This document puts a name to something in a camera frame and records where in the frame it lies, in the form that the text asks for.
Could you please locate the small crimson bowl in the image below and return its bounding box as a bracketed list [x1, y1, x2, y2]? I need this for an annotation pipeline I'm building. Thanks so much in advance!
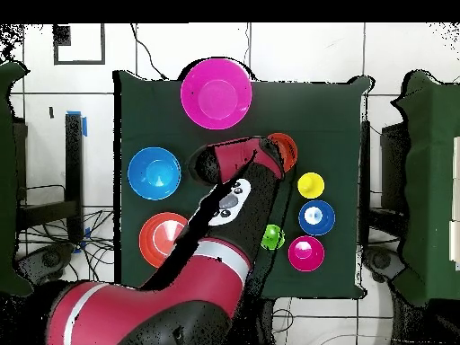
[287, 234, 326, 273]

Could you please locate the small orange bowl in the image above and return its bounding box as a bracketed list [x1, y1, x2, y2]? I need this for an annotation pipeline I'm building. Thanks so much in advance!
[267, 132, 299, 173]

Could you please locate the black caster base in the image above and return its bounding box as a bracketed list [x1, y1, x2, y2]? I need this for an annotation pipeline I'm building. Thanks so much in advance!
[360, 243, 407, 285]
[15, 242, 76, 283]

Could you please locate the yellow cup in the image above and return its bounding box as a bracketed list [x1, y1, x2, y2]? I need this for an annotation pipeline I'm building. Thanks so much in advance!
[296, 172, 325, 199]

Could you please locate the green cup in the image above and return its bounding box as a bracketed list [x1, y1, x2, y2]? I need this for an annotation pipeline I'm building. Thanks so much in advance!
[260, 224, 287, 252]

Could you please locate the blue tape strip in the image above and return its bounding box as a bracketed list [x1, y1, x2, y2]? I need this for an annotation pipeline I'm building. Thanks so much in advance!
[66, 110, 89, 138]

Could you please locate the green cloth covered table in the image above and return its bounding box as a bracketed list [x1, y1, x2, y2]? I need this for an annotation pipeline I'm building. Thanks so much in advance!
[390, 70, 460, 307]
[0, 59, 34, 298]

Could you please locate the dark green tablecloth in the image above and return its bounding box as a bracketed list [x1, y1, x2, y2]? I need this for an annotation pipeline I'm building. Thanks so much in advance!
[113, 70, 372, 302]

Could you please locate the black looped floor cable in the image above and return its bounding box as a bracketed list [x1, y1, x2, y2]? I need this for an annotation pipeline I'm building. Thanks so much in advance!
[270, 297, 295, 345]

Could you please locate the large orange bowl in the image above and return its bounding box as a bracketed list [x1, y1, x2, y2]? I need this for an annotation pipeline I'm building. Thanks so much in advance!
[138, 211, 190, 270]

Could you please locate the large pink bowl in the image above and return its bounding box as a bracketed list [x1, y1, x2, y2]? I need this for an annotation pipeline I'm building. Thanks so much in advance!
[180, 57, 253, 130]

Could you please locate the light blue bowl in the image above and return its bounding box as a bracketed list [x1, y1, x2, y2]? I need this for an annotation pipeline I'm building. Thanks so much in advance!
[127, 146, 182, 201]

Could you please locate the floor cable bundle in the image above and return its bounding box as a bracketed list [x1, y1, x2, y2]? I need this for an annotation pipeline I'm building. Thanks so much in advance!
[15, 208, 116, 283]

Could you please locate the small dark blue bowl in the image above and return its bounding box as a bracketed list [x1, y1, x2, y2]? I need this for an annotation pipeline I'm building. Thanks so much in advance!
[297, 199, 336, 237]

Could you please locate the thin black floor cable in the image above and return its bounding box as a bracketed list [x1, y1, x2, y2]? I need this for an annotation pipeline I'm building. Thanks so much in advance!
[129, 22, 170, 81]

